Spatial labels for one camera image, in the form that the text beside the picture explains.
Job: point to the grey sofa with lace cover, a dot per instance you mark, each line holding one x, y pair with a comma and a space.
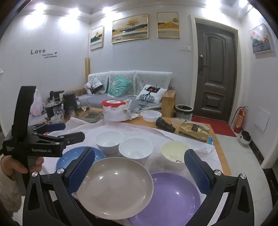
128, 76

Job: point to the white tree print pillow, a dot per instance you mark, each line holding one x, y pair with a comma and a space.
151, 93

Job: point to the purple plate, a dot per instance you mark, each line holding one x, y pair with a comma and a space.
173, 200

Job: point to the white disposable bowl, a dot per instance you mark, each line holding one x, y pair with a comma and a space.
151, 115

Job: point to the small framed landscape painting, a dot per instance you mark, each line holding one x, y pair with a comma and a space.
96, 38

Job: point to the dark brown door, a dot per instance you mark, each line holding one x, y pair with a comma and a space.
217, 76

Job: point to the red doormat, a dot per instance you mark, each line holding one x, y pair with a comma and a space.
215, 126

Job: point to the white light switch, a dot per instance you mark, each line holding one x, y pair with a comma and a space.
186, 48

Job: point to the beige plate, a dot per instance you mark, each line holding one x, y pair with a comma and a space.
115, 189

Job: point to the person's left hand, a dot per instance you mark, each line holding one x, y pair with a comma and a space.
13, 167

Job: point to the framed golden hills painting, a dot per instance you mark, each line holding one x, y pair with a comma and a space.
168, 25

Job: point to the white round appliance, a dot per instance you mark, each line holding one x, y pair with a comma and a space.
245, 138

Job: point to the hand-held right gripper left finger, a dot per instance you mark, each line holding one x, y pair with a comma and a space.
80, 171

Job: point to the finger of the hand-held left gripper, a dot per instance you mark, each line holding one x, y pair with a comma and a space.
73, 137
55, 127

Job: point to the white plastic bag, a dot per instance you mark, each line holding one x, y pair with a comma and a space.
117, 114

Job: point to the red fire extinguisher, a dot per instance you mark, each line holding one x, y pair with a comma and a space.
240, 120

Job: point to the white framed mountain painting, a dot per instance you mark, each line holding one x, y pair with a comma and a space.
261, 39

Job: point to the gold paper bag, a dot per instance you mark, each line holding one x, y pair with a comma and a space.
193, 131

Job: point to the blue packet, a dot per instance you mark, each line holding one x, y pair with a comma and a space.
211, 140

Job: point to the white wall panel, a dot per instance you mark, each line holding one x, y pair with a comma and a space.
261, 119

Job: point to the red lidded container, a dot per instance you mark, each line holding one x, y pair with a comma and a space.
114, 102

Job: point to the black pot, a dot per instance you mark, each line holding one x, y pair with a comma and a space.
51, 108

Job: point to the trash bin with black liner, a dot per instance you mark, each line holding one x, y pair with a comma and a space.
183, 110

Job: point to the blue plate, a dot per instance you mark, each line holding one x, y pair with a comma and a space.
69, 156

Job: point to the person's left forearm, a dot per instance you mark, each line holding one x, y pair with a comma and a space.
8, 191

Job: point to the wide framed tree painting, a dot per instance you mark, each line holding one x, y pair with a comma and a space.
130, 29

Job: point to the clear glass cup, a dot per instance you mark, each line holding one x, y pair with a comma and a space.
58, 114

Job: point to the rolled bamboo mat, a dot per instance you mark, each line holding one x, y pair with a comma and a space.
87, 69

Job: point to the black and white leaf pillow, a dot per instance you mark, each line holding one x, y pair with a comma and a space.
94, 84

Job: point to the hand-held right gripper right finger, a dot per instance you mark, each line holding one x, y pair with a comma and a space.
197, 171

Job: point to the pink plastic bag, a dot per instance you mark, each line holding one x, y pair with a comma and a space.
37, 106

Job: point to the teal patterned pillow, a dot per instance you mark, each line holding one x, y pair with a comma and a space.
119, 87

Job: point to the black crumpled object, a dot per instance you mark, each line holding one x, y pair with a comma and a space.
165, 125

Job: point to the cream bowl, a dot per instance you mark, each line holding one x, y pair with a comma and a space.
173, 150

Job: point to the clear plastic cup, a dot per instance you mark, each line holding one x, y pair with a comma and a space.
177, 122

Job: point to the black electric kettle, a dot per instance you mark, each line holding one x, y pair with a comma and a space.
70, 102

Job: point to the black wall lettering sticker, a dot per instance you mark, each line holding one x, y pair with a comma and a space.
39, 52

